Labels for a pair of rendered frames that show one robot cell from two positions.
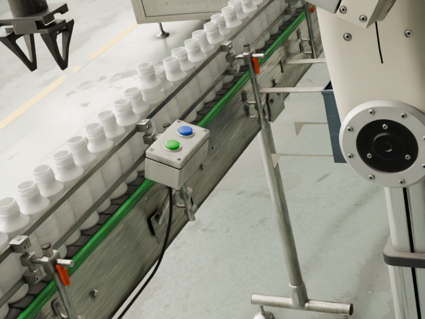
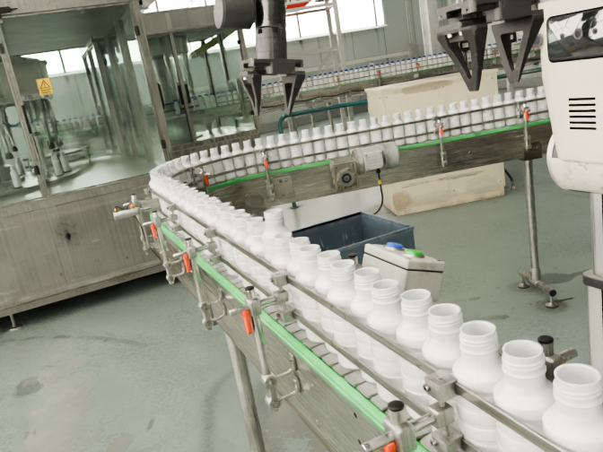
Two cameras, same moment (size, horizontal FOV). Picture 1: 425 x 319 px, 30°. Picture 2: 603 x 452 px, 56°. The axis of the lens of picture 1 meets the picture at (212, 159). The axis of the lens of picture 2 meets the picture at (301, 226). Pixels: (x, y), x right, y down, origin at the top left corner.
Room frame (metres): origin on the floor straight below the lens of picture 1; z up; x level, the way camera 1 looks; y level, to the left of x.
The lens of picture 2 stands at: (1.04, 0.94, 1.45)
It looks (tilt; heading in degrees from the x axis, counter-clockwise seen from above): 15 degrees down; 306
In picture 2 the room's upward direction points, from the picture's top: 10 degrees counter-clockwise
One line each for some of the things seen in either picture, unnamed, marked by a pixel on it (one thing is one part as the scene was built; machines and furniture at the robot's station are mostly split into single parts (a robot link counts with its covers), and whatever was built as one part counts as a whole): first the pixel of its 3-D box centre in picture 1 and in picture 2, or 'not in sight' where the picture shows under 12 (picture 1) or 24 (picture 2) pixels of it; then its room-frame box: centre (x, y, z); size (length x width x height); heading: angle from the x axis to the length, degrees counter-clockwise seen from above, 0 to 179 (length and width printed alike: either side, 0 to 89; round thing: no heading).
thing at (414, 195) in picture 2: not in sight; (434, 141); (3.18, -4.36, 0.59); 1.10 x 0.62 x 1.18; 41
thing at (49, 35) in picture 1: (49, 42); (502, 45); (1.24, 0.21, 1.44); 0.07 x 0.07 x 0.09; 59
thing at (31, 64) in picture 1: (31, 43); (479, 48); (1.26, 0.24, 1.44); 0.07 x 0.07 x 0.09; 59
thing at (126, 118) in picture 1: (131, 134); (306, 282); (1.62, 0.16, 1.08); 0.06 x 0.06 x 0.17
